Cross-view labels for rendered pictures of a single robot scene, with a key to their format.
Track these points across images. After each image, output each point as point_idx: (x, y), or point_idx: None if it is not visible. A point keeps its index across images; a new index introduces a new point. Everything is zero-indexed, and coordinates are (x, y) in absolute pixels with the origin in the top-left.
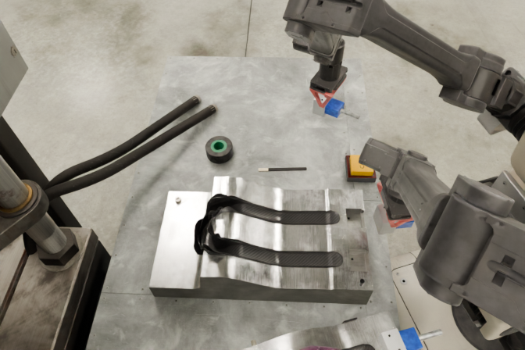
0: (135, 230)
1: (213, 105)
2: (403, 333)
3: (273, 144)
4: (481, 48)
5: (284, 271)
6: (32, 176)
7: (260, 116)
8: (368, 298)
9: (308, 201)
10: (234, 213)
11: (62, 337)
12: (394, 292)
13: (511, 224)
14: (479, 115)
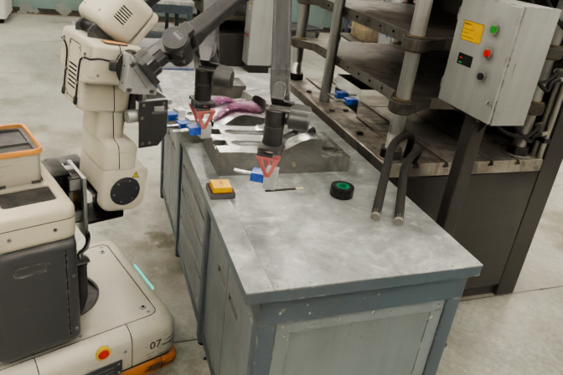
0: (357, 161)
1: (375, 211)
2: (186, 122)
3: (302, 202)
4: (183, 23)
5: (255, 130)
6: (451, 173)
7: (328, 219)
8: None
9: (254, 148)
10: None
11: (354, 144)
12: (187, 150)
13: None
14: (156, 89)
